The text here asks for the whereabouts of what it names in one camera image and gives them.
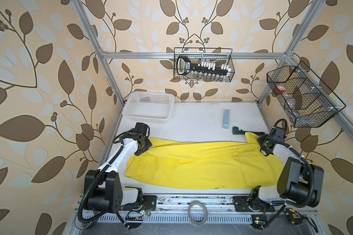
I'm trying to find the yellow trousers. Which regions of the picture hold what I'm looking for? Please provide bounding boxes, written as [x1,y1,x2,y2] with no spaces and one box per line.
[125,132,284,190]

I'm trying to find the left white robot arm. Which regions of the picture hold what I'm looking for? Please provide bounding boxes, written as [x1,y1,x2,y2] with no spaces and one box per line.
[77,122,152,227]

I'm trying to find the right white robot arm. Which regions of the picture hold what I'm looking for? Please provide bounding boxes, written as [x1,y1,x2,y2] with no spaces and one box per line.
[246,118,324,212]

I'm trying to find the white plastic basket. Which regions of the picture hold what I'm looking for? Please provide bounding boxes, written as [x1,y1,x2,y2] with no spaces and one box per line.
[122,92,175,124]

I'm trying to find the green pipe wrench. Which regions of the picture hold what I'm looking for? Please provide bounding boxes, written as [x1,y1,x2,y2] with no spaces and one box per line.
[232,126,265,136]

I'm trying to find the light blue block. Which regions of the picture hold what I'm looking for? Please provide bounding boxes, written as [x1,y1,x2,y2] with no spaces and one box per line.
[223,109,230,129]

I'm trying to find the red white cup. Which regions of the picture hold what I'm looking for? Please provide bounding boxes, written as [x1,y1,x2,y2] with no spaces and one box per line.
[275,85,286,95]

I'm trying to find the black socket set holder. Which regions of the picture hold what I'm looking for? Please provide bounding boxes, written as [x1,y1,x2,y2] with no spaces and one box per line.
[174,54,235,76]

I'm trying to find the clear tape roll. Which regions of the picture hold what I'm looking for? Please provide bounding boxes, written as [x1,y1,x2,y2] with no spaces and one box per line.
[187,201,208,226]

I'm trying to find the side black wire basket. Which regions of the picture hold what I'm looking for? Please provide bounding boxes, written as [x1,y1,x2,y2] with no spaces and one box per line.
[267,61,346,128]

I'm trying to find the aluminium frame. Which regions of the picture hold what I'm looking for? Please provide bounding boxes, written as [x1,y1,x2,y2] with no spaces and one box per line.
[78,1,353,235]

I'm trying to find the back black wire basket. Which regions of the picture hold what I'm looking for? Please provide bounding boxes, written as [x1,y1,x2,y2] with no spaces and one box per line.
[174,47,235,82]

